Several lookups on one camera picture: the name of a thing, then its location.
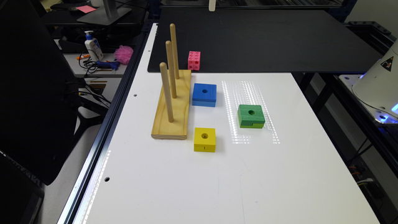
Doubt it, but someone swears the pink cube block cluster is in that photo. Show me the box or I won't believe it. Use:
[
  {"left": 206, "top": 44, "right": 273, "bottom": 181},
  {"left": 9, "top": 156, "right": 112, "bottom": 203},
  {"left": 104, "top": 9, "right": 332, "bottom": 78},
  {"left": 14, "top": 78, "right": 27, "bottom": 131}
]
[{"left": 188, "top": 51, "right": 201, "bottom": 70}]

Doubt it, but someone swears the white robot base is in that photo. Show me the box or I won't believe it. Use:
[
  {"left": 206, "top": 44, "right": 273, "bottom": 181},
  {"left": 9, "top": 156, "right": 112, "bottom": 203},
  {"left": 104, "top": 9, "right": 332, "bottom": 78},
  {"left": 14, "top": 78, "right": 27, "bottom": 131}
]
[{"left": 339, "top": 42, "right": 397, "bottom": 125}]

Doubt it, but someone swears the blue square block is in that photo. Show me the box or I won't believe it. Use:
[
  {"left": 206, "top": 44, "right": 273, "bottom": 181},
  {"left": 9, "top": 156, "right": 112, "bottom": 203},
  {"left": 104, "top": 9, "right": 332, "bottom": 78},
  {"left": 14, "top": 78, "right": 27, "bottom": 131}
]
[{"left": 192, "top": 83, "right": 216, "bottom": 107}]

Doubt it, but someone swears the yellow square block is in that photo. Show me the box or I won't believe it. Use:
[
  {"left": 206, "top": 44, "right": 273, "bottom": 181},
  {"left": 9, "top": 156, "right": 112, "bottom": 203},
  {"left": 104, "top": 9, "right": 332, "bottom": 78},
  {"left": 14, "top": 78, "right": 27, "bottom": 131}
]
[{"left": 194, "top": 128, "right": 216, "bottom": 152}]

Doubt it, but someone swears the wooden peg base board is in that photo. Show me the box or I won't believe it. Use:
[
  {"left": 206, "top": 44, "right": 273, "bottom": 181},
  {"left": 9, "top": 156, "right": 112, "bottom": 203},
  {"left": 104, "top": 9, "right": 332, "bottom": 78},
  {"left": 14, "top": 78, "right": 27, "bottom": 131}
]
[{"left": 151, "top": 70, "right": 191, "bottom": 140}]

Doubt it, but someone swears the green square block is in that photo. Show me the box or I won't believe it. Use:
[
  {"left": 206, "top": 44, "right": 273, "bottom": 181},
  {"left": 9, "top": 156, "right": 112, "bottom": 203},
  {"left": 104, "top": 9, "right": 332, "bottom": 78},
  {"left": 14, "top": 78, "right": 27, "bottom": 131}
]
[{"left": 238, "top": 105, "right": 265, "bottom": 128}]

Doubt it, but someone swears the front wooden peg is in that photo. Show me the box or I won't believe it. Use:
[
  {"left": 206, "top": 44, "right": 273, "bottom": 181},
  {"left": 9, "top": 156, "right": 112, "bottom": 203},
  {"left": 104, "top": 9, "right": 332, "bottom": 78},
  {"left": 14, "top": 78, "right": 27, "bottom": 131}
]
[{"left": 159, "top": 62, "right": 174, "bottom": 123}]

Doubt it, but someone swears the wooden peg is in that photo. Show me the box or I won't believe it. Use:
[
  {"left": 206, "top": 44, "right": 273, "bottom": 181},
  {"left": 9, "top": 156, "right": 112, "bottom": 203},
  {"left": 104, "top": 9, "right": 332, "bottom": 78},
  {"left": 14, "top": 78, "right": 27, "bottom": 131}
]
[
  {"left": 170, "top": 23, "right": 180, "bottom": 79},
  {"left": 165, "top": 40, "right": 177, "bottom": 98},
  {"left": 159, "top": 62, "right": 174, "bottom": 123}
]

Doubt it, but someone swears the middle wooden peg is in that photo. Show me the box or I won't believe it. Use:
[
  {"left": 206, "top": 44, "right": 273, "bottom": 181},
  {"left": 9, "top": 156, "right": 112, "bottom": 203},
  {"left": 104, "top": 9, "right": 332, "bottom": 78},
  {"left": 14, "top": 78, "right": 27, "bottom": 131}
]
[{"left": 165, "top": 40, "right": 177, "bottom": 98}]

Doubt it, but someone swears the back wooden peg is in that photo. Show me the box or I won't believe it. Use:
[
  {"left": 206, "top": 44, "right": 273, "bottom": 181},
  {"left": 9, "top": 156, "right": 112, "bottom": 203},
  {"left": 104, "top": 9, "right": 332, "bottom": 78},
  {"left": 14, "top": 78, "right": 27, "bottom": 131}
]
[{"left": 170, "top": 23, "right": 180, "bottom": 79}]

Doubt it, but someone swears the pink mesh bath sponge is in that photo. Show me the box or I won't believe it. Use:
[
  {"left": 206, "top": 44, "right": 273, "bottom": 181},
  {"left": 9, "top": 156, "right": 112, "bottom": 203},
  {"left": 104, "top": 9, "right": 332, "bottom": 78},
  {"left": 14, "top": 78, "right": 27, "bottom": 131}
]
[{"left": 114, "top": 45, "right": 134, "bottom": 65}]

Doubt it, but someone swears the blue glue gun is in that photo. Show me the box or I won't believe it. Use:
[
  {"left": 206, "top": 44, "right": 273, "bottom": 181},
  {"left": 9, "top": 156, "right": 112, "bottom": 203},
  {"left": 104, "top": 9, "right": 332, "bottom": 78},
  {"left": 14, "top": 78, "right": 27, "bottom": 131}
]
[{"left": 96, "top": 60, "right": 120, "bottom": 70}]

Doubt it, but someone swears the black mat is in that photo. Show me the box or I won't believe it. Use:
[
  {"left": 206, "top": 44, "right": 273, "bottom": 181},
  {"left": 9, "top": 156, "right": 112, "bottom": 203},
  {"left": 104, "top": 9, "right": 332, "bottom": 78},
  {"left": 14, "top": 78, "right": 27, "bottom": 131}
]
[{"left": 148, "top": 7, "right": 380, "bottom": 73}]

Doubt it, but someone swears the white lotion pump bottle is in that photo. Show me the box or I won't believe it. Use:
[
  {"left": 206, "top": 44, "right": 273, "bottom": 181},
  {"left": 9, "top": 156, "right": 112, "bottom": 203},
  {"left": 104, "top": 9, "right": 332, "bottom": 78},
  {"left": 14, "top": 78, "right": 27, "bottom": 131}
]
[{"left": 85, "top": 30, "right": 104, "bottom": 62}]

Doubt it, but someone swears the grey monitor stand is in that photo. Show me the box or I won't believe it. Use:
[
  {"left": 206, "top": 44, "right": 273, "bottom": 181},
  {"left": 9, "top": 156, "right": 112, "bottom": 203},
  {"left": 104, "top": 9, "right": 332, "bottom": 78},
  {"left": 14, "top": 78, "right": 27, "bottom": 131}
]
[{"left": 77, "top": 0, "right": 131, "bottom": 26}]

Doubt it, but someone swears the pink sticky note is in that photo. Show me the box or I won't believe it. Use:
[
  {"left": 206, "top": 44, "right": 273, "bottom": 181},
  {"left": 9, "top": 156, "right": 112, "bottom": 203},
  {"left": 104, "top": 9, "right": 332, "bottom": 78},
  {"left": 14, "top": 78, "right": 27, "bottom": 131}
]
[{"left": 76, "top": 5, "right": 96, "bottom": 14}]

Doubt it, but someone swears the black office chair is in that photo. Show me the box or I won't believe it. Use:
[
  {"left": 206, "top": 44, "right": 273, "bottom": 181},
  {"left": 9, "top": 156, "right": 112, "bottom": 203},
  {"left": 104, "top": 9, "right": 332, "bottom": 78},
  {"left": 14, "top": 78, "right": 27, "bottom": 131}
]
[{"left": 1, "top": 0, "right": 107, "bottom": 185}]

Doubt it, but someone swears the black cable bundle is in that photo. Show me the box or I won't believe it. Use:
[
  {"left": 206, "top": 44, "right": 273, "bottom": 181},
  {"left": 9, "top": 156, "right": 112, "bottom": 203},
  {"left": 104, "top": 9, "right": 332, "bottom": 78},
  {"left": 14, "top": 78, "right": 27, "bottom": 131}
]
[{"left": 77, "top": 51, "right": 100, "bottom": 75}]

